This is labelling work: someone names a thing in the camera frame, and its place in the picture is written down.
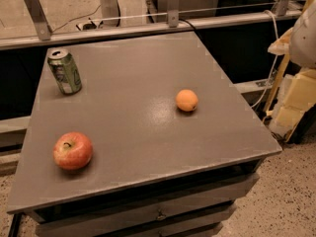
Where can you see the orange fruit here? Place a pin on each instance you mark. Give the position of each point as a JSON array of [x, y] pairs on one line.
[[187, 100]]

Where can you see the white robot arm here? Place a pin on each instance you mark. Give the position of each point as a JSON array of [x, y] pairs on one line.
[[299, 42]]

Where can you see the red apple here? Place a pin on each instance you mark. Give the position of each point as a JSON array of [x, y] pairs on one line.
[[72, 151]]

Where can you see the grey drawer cabinet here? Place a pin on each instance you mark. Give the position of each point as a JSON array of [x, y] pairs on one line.
[[156, 171]]

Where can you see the green soda can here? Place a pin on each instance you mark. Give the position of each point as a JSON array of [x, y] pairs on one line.
[[65, 71]]

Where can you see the metal railing bar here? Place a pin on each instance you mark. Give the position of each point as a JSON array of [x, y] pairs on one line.
[[135, 31]]

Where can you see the white pedestal base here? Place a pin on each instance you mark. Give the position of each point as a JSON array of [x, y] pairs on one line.
[[110, 13]]

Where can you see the middle metal railing bracket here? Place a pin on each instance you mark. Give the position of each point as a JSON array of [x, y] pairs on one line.
[[173, 13]]

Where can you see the metal railing bracket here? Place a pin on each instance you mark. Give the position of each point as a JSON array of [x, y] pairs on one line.
[[280, 7], [173, 13], [36, 12]]

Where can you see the right metal railing bracket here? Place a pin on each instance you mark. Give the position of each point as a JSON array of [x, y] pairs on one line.
[[280, 7]]

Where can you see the left metal railing bracket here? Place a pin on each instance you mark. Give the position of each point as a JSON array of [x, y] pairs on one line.
[[36, 12]]

